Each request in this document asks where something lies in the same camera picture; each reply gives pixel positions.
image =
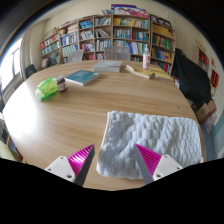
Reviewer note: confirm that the wooden bookshelf unit with books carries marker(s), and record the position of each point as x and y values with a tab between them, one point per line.
126	33

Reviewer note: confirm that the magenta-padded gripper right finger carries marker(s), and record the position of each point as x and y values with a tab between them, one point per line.
160	166

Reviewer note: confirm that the red wall hanging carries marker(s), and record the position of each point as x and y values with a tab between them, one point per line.
214	78

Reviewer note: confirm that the flat yellow book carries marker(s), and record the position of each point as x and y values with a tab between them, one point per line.
162	74

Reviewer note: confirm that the small dark-lidded jar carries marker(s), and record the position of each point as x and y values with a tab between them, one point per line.
61	84

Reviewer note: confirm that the teal book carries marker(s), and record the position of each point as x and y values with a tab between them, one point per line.
82	76

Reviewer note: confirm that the grey book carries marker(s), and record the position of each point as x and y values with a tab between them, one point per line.
107	66

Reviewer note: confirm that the light blue waffle towel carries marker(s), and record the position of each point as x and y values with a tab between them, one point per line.
160	133

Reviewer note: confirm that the narrow grey mesh chair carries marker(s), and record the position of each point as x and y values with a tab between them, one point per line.
75	56

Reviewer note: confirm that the cream and yellow book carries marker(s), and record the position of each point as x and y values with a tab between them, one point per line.
138	72

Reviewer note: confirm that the brown cardboard box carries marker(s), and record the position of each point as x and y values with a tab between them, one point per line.
205	111

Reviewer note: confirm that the small wall shelf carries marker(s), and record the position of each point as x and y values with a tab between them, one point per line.
202	58

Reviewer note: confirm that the wide grey mesh chair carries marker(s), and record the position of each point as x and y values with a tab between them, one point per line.
116	53

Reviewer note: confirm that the white bottle with red label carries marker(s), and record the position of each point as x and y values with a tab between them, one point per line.
146	60

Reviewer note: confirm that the dark office chair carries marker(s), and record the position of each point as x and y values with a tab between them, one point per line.
30	70

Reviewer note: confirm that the black cloth cover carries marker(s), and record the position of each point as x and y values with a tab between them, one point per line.
191	80

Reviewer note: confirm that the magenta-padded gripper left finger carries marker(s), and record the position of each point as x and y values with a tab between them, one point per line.
63	166

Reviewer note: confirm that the green plastic bag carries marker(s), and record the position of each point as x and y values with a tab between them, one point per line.
46	87

